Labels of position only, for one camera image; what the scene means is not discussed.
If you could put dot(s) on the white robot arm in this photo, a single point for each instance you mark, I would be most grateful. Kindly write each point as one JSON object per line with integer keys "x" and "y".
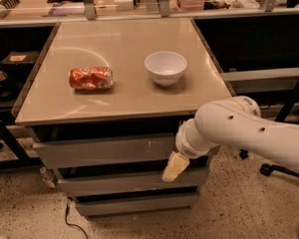
{"x": 236, "y": 122}

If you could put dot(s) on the black office chair base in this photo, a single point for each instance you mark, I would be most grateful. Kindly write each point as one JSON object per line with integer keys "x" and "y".
{"x": 267, "y": 169}

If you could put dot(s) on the grey drawer cabinet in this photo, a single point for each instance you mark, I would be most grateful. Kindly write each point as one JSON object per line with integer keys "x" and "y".
{"x": 52, "y": 110}

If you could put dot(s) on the black box with label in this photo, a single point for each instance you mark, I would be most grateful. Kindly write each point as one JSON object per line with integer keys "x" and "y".
{"x": 20, "y": 58}

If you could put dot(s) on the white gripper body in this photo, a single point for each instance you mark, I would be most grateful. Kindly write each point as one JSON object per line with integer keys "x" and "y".
{"x": 185, "y": 146}

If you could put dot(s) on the clear plastic bottle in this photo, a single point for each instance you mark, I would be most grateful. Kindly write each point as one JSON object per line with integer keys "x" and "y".
{"x": 48, "y": 177}

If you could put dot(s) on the grey middle drawer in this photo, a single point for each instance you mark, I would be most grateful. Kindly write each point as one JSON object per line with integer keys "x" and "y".
{"x": 130, "y": 182}

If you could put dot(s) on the crushed orange soda can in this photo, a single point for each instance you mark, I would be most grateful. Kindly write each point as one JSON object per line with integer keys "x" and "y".
{"x": 91, "y": 78}

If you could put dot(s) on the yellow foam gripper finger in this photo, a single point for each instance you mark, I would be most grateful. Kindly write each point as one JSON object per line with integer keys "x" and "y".
{"x": 177, "y": 163}

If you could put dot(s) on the grey drawer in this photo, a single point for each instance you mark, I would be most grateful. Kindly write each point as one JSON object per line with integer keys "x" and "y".
{"x": 106, "y": 150}
{"x": 130, "y": 182}
{"x": 138, "y": 204}

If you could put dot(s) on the grey bottom drawer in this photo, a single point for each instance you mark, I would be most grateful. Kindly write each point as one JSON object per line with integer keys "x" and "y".
{"x": 138, "y": 204}

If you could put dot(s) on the white bowl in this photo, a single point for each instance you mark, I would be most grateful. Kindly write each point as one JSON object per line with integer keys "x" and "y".
{"x": 165, "y": 68}

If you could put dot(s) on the grey top drawer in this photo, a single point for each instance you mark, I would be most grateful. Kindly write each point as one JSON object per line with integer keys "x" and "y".
{"x": 106, "y": 150}

